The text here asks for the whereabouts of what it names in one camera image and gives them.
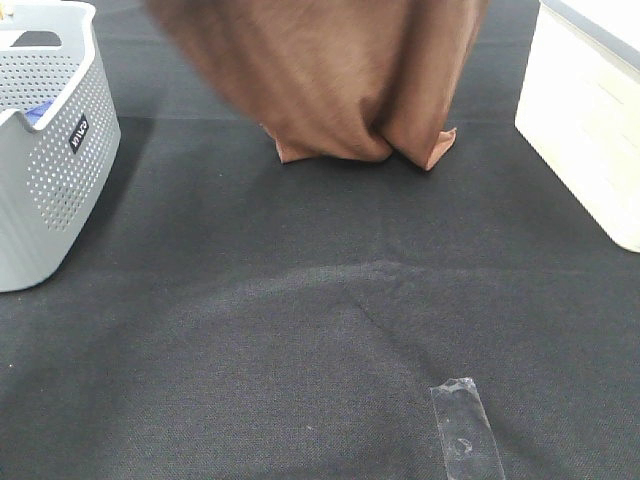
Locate brown towel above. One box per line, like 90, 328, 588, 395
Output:
146, 0, 488, 170

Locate black tablecloth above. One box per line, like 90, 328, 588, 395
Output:
1, 1, 639, 479

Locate clear tape strip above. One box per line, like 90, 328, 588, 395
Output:
430, 377, 506, 480

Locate grey perforated laundry basket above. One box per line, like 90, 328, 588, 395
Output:
1, 1, 121, 292

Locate white plastic storage box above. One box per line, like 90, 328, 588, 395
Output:
515, 1, 639, 252

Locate blue cloth in basket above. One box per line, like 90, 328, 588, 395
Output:
25, 100, 53, 125

